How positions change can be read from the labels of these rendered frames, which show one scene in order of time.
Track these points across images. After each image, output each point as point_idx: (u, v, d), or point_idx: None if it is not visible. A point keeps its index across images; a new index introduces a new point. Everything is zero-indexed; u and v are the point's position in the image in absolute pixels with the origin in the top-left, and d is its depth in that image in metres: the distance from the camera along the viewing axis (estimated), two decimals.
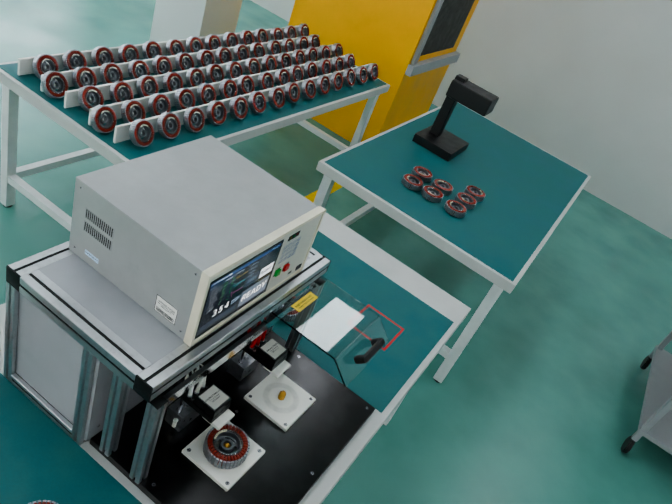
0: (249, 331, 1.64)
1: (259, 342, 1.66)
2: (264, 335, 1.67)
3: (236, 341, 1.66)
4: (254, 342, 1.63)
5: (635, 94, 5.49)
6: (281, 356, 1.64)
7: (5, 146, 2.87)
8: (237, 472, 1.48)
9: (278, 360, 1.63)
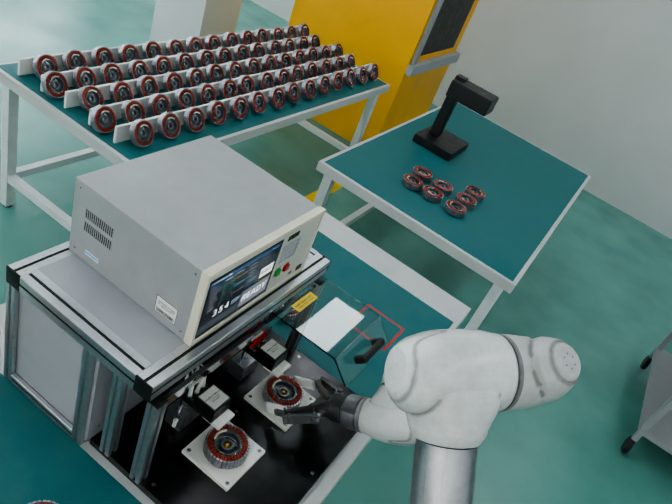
0: (249, 331, 1.64)
1: (259, 342, 1.66)
2: (264, 335, 1.67)
3: (236, 341, 1.66)
4: (254, 342, 1.63)
5: (635, 94, 5.49)
6: (281, 356, 1.64)
7: (5, 146, 2.87)
8: (237, 472, 1.48)
9: (278, 360, 1.63)
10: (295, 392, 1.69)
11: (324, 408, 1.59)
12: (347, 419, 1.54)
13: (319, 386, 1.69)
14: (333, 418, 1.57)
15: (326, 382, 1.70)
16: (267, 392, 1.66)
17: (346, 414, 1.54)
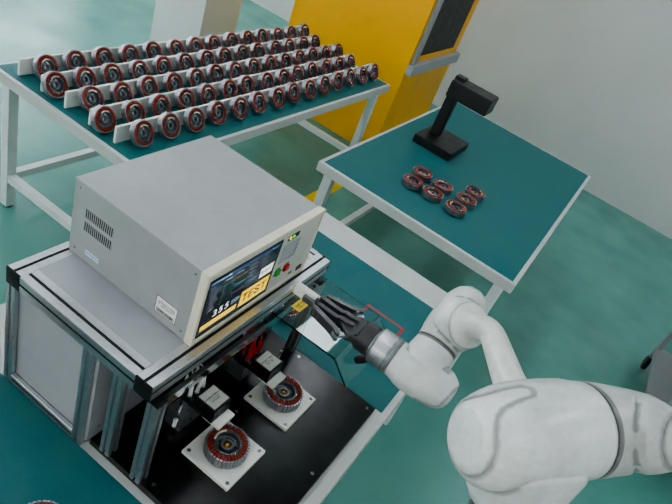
0: None
1: (254, 354, 1.69)
2: (259, 347, 1.70)
3: None
4: (249, 354, 1.66)
5: (635, 94, 5.49)
6: (276, 368, 1.67)
7: (5, 146, 2.87)
8: (237, 472, 1.48)
9: (273, 372, 1.66)
10: (295, 392, 1.69)
11: (352, 332, 1.39)
12: (377, 356, 1.36)
13: (333, 305, 1.44)
14: (359, 347, 1.39)
15: (339, 302, 1.46)
16: (267, 392, 1.66)
17: (378, 351, 1.36)
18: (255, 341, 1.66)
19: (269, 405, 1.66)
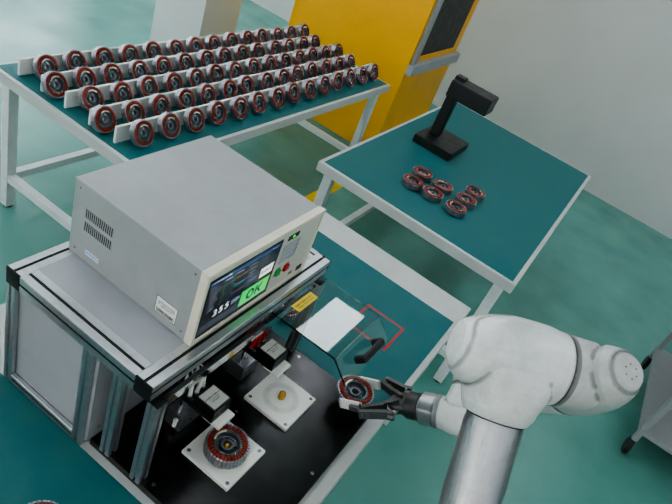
0: (249, 331, 1.64)
1: (259, 342, 1.66)
2: (264, 335, 1.67)
3: (236, 341, 1.66)
4: (254, 342, 1.63)
5: (635, 94, 5.49)
6: (281, 356, 1.64)
7: (5, 146, 2.87)
8: (237, 472, 1.48)
9: (278, 360, 1.63)
10: (366, 392, 1.75)
11: (399, 406, 1.64)
12: (424, 416, 1.59)
13: (387, 386, 1.73)
14: (409, 415, 1.62)
15: (393, 382, 1.75)
16: (340, 391, 1.72)
17: (423, 411, 1.59)
18: None
19: None
